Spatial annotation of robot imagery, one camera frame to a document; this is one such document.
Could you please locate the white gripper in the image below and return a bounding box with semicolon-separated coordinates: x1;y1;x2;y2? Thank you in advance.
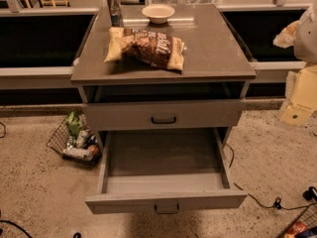
279;64;317;126

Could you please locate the brown chip bag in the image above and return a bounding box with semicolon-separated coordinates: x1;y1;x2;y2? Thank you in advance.
104;27;184;71

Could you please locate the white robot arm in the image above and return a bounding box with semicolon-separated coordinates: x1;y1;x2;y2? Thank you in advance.
273;5;317;126

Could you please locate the closed grey upper drawer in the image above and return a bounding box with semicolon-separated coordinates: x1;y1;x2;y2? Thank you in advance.
83;100;245;131

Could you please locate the grey drawer cabinet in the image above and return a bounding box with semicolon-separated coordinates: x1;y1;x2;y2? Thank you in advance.
70;3;258;215

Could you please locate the open grey drawer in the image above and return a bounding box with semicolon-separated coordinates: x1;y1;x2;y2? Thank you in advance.
86;128;247;214

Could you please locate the green snack bag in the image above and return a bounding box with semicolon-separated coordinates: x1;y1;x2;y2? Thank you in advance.
65;112;82;138

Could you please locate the white bowl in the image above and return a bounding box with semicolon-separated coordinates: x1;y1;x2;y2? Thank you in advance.
142;4;175;25

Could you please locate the white bottle in basket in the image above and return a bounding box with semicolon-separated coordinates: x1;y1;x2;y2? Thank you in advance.
62;148;93;161

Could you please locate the silver drink can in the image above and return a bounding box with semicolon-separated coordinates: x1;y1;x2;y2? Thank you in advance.
107;0;124;27

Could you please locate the black floor cable right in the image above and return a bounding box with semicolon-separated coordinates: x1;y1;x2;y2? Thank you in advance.
225;143;317;212

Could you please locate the black floor cable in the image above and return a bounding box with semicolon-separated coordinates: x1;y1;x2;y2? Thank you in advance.
0;210;82;238
225;143;317;212

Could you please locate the wire basket on right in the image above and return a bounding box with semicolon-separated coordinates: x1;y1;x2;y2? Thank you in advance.
276;203;317;238

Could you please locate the wire basket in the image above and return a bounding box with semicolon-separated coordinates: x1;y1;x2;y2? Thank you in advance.
47;116;101;165
276;203;317;238

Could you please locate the wire basket on left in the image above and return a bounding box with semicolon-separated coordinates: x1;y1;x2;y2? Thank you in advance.
47;116;101;165

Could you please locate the black floor cable left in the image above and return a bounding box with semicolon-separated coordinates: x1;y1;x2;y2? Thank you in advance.
0;210;82;238

